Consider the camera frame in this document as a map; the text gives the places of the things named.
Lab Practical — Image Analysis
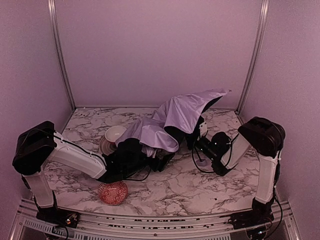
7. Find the lilac folding umbrella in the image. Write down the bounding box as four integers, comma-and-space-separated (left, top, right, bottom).
116, 88, 226, 157

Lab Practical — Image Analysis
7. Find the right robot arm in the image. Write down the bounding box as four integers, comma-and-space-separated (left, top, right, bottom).
185, 116, 286, 216

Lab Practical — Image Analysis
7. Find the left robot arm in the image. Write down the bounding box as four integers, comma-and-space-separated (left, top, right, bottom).
12, 121, 181, 215

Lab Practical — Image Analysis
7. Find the patterned plate under bowl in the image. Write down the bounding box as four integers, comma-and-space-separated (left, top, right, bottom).
98, 137, 117, 156

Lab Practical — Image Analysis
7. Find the white bowl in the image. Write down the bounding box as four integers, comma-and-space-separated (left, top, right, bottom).
104, 125, 127, 143

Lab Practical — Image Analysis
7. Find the red patterned bowl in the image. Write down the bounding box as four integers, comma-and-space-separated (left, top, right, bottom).
97, 181, 128, 205

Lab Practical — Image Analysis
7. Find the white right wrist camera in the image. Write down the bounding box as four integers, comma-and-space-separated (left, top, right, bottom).
199, 121, 208, 138

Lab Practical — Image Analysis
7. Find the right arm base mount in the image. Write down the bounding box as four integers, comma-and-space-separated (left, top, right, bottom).
228, 210, 275, 230

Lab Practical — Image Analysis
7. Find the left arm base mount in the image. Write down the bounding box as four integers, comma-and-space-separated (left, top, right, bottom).
36, 209, 80, 228

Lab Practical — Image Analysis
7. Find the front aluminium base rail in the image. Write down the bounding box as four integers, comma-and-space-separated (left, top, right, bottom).
9, 199, 301, 240

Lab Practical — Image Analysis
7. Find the right aluminium frame post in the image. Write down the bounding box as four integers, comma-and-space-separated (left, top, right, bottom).
235, 0, 270, 115

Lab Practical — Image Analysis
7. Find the aluminium frame post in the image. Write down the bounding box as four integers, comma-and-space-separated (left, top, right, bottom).
47, 0, 76, 112
235, 0, 270, 115

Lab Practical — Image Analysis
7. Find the left aluminium frame post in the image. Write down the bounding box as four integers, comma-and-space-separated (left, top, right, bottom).
47, 0, 76, 112

